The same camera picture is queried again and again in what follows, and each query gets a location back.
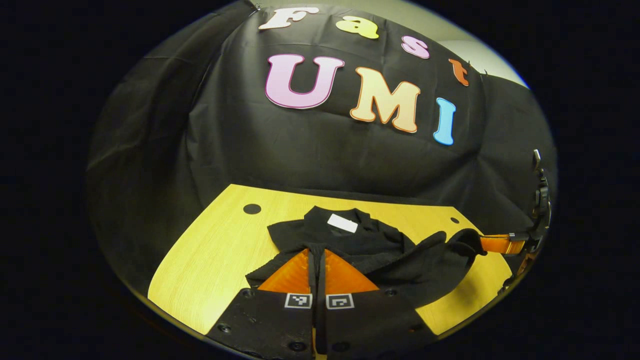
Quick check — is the black backdrop cloth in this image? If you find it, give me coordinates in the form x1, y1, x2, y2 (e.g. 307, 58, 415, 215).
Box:
86, 0, 558, 296

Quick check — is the black button shirt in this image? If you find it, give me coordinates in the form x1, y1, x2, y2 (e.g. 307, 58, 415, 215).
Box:
245, 206, 487, 308

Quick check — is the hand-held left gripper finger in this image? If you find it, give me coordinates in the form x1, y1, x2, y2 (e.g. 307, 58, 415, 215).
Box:
318, 248, 438, 360
206, 248, 318, 360

